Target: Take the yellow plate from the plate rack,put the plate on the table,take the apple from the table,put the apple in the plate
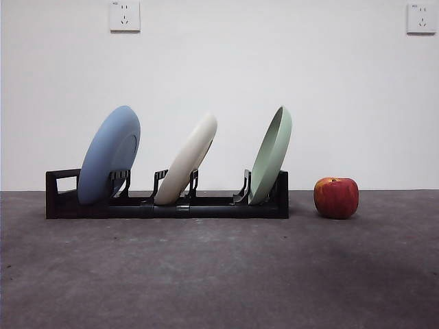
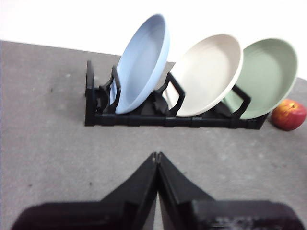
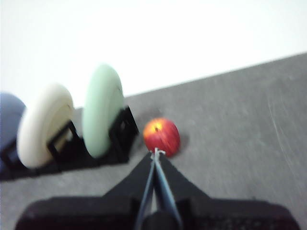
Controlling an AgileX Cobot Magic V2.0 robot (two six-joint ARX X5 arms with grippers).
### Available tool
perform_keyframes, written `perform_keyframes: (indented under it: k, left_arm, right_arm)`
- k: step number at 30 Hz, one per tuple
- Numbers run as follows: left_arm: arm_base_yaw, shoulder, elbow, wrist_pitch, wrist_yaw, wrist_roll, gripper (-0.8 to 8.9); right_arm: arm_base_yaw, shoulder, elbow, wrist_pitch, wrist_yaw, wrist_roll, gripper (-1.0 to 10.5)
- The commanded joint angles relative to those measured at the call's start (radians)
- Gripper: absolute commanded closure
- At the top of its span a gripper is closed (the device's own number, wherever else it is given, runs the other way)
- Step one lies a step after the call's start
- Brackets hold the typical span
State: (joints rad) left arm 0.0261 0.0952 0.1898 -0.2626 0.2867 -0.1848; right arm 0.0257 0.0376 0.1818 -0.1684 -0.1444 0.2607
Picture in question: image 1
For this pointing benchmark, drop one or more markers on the green plate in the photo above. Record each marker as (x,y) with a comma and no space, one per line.
(271,157)

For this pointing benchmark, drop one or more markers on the black plate rack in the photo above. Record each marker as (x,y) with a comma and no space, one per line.
(68,209)

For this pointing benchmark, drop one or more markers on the red apple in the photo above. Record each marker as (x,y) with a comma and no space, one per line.
(336,198)

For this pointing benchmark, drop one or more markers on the blue plate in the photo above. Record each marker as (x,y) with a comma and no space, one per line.
(103,157)

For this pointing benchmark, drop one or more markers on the white wall socket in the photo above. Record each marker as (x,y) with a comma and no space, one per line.
(125,16)
(421,18)

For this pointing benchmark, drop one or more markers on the cream yellow plate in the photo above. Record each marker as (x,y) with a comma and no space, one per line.
(181,164)

